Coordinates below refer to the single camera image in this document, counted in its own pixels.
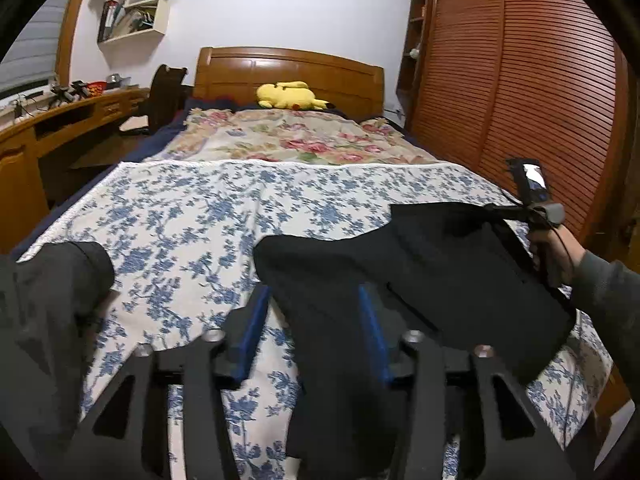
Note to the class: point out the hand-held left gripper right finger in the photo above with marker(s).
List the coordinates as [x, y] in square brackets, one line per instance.
[372, 325]

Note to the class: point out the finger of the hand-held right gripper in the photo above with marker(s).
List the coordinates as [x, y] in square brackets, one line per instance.
[505, 211]

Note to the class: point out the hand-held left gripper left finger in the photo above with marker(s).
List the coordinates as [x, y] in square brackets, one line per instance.
[252, 320]

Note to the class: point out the black coat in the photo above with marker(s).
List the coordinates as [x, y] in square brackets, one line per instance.
[425, 270]

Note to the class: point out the person's right forearm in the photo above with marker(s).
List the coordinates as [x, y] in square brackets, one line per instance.
[607, 290]

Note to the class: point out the person's right hand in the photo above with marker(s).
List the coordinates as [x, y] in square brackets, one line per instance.
[562, 255]

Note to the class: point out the wooden louvred wardrobe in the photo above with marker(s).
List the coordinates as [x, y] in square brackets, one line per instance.
[525, 85]

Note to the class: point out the blue floral bed sheet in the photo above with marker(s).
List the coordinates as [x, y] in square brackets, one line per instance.
[200, 220]

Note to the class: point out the small white object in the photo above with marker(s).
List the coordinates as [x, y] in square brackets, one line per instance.
[414, 53]

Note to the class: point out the pink rose floral blanket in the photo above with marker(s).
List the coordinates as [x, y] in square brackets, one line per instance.
[300, 135]

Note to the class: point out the dark grey cloth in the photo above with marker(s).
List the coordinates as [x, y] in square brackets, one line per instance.
[45, 310]

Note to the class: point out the yellow plush toy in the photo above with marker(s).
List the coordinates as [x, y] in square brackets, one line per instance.
[290, 95]

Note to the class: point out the dark brown chair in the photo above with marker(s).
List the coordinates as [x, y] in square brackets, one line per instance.
[165, 92]

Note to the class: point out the wooden bed headboard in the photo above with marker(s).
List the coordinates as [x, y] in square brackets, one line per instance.
[300, 67]

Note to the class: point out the metal bowl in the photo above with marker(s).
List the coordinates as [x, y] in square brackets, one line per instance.
[118, 79]

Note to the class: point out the wooden desk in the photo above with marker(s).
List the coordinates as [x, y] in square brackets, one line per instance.
[20, 160]

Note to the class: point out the black device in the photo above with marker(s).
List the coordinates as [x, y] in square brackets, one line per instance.
[70, 91]

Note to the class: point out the row of books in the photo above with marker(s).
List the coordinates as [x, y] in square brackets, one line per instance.
[122, 20]

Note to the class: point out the grey window blind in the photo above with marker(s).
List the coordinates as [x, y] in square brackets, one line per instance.
[35, 45]

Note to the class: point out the white wall shelf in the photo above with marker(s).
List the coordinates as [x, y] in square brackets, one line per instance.
[160, 15]

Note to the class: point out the wooden window frame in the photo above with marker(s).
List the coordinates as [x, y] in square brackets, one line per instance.
[70, 25]

